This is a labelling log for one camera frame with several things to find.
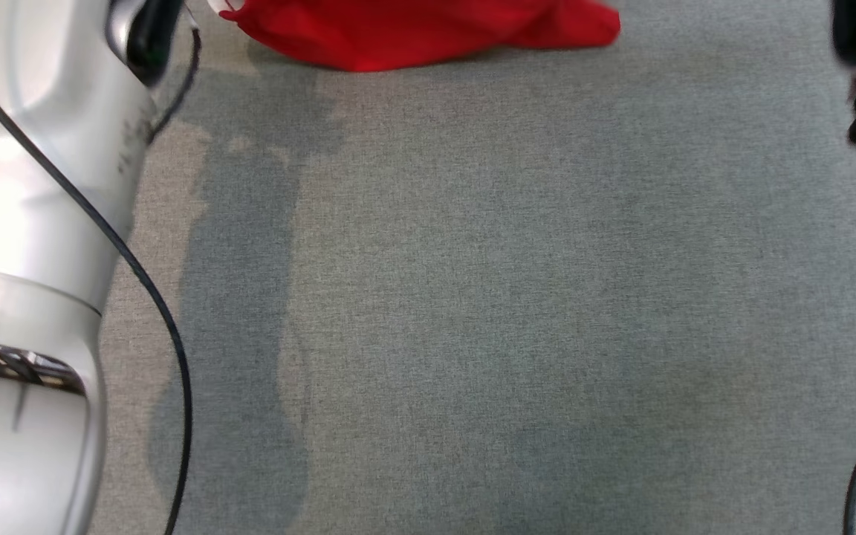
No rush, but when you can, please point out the red and white jersey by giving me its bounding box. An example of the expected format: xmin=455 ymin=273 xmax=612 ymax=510
xmin=209 ymin=0 xmax=621 ymax=74

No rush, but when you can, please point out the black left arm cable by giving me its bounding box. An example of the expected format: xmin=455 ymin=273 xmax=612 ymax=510
xmin=0 ymin=22 xmax=203 ymax=535

